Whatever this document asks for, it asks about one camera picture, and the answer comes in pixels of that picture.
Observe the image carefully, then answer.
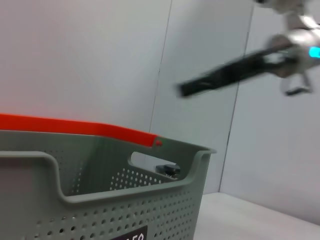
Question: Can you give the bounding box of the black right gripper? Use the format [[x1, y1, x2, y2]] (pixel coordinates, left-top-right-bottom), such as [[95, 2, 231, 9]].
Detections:
[[174, 47, 298, 99]]

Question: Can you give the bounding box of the grey perforated storage basket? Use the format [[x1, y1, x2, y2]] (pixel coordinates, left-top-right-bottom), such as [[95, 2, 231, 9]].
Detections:
[[0, 129, 218, 240]]

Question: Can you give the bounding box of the black pitcher lid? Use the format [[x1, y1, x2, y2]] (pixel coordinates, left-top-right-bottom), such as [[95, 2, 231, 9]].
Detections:
[[155, 164, 181, 176]]

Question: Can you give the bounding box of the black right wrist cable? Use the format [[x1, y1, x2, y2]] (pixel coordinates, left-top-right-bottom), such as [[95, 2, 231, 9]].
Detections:
[[279, 71, 315, 96]]

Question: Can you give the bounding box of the orange basket carry handle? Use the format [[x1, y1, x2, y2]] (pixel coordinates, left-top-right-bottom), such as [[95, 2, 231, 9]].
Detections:
[[0, 113, 164, 149]]

